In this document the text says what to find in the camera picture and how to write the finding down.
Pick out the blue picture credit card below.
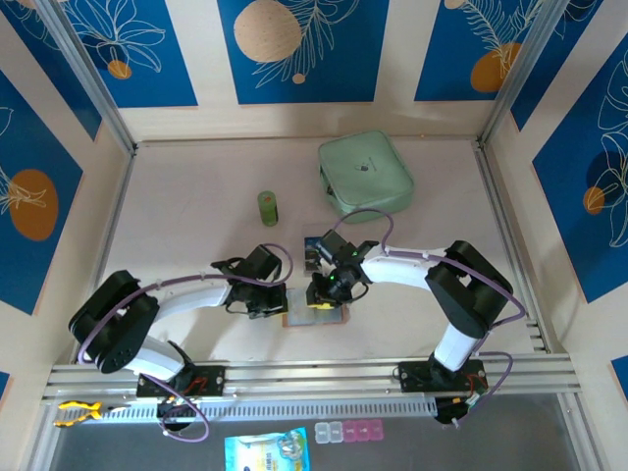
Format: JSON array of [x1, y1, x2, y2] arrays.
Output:
[[303, 236, 326, 273]]

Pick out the green cylinder container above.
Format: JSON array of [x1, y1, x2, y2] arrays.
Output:
[[256, 189, 281, 228]]

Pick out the mint green zip pouch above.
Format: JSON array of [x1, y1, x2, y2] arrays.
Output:
[[317, 129, 416, 225]]

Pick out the blue printed plastic packet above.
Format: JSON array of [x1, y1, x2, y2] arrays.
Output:
[[224, 425, 314, 471]]

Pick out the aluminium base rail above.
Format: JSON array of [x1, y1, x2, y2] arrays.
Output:
[[41, 355, 583, 406]]

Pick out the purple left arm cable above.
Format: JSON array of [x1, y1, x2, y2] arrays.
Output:
[[78, 242, 294, 445]]

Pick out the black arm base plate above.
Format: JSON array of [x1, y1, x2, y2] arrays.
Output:
[[135, 365, 227, 398], [397, 360, 488, 393]]

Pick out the grey slotted cable duct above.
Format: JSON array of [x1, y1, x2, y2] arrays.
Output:
[[46, 395, 441, 426]]

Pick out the black cable connector block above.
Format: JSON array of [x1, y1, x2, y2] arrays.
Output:
[[156, 397, 198, 434], [434, 395, 470, 432]]

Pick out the aluminium side rail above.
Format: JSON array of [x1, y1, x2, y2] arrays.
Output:
[[73, 144, 137, 364], [473, 139, 560, 357]]

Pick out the yellow handled pliers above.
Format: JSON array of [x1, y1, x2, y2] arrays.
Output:
[[52, 399, 133, 429]]

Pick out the aluminium frame post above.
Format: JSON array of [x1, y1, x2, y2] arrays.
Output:
[[478, 0, 575, 149], [36, 0, 137, 156]]

